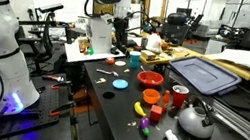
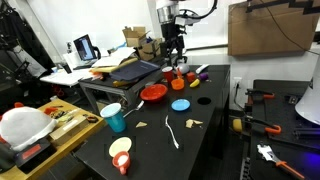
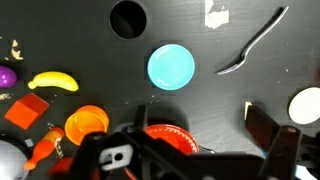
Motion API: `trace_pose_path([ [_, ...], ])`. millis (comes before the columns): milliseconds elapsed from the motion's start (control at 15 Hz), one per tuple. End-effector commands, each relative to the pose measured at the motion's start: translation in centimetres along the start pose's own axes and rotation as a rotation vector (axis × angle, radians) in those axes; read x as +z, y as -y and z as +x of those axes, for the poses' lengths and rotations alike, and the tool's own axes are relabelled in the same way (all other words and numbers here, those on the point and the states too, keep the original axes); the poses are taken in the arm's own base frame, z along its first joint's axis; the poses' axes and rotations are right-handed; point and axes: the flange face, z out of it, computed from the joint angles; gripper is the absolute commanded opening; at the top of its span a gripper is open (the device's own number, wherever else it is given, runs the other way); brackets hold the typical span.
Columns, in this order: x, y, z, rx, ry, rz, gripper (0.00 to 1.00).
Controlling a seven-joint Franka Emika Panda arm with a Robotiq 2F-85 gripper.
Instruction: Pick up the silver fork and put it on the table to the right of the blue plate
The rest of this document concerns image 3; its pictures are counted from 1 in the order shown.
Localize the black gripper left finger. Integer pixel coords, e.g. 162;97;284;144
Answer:
133;104;149;132

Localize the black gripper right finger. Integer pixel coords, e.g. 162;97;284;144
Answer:
244;104;282;152

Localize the grey metal spoon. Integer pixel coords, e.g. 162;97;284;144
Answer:
215;5;290;76

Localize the blue plate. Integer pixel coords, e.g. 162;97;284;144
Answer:
146;43;196;91

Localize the cream cheese wedge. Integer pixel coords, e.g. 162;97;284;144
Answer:
243;101;253;121

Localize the red bowl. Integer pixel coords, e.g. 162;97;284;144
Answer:
144;123;200;156

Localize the cream round disc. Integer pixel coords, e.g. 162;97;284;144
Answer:
288;86;320;126

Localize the orange cup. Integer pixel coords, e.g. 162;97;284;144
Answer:
64;105;110;146

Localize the yellow toy banana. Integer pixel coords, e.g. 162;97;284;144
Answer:
27;71;80;93

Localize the orange toy bottle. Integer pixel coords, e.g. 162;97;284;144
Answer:
23;126;66;172

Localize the orange cube block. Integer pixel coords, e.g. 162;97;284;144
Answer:
4;92;50;131

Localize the large white paper scrap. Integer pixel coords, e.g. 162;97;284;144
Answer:
204;0;230;30

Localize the purple toy eggplant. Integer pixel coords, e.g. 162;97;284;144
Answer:
0;64;18;89

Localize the small cream paper scrap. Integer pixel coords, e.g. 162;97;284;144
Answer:
10;39;24;61

